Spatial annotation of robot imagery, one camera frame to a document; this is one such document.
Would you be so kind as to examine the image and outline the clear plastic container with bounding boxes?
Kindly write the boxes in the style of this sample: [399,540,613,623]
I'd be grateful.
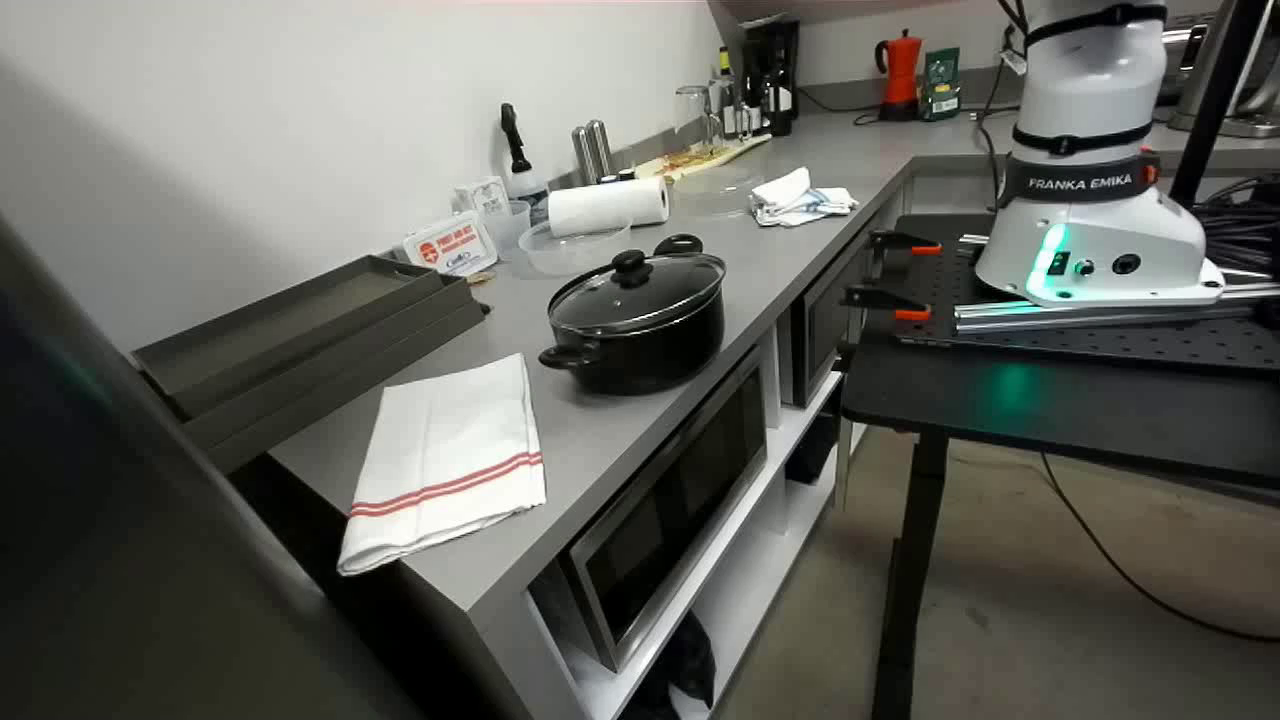
[515,215,633,280]

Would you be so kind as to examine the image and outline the steel shaker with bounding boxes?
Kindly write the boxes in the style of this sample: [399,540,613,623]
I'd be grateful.
[589,116,619,183]
[570,119,601,186]

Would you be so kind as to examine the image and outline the black clamp with orange handle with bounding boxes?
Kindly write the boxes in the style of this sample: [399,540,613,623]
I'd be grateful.
[841,280,934,326]
[869,229,952,264]

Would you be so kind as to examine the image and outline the glass lid with black knob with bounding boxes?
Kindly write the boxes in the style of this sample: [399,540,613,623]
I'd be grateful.
[543,243,729,339]

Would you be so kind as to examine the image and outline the white paper towel roll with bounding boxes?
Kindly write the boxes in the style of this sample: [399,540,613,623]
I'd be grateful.
[543,175,671,239]

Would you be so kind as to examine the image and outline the black cooking pot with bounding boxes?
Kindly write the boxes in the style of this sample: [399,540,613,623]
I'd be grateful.
[534,233,732,400]

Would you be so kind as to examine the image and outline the white towel with red stripes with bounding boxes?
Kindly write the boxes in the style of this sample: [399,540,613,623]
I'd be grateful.
[331,346,551,580]

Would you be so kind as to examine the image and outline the dark glass bottle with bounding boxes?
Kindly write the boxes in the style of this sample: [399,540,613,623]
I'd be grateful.
[710,43,743,140]

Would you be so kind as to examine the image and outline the crumpled white cloth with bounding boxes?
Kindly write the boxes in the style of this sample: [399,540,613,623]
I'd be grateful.
[743,164,861,233]

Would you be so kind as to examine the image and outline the black handled dish brush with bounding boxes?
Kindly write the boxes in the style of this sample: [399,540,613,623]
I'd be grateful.
[497,99,551,204]

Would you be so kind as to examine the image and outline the red moka pot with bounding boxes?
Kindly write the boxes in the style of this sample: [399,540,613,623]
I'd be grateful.
[870,27,929,119]

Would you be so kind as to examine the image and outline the green box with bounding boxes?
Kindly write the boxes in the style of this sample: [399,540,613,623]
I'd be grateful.
[914,43,962,125]

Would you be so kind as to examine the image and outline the black robot table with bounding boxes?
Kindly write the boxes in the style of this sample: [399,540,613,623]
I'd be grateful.
[836,209,1280,720]

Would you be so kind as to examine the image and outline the wooden cutting board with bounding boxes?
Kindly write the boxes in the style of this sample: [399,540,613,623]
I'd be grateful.
[634,130,775,183]

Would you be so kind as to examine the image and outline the black pole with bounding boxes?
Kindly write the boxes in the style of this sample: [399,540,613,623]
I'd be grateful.
[1169,0,1271,211]

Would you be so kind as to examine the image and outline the red-labelled white package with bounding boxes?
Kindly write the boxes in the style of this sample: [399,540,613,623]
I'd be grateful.
[399,211,501,280]

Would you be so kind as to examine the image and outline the dark blurry foreground panel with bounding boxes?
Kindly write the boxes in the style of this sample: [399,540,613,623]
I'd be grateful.
[0,215,417,720]

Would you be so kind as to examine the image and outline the grey counter cabinet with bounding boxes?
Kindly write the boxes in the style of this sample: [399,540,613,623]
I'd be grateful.
[233,105,1017,720]

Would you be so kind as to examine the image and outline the built-in microwave oven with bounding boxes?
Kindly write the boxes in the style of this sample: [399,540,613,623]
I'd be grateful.
[554,346,775,672]

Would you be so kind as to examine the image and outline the black floor cable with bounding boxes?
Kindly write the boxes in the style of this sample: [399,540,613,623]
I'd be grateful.
[1034,452,1280,646]

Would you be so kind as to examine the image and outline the dark grey angled tray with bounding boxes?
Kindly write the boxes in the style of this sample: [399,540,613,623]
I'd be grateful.
[130,250,492,475]

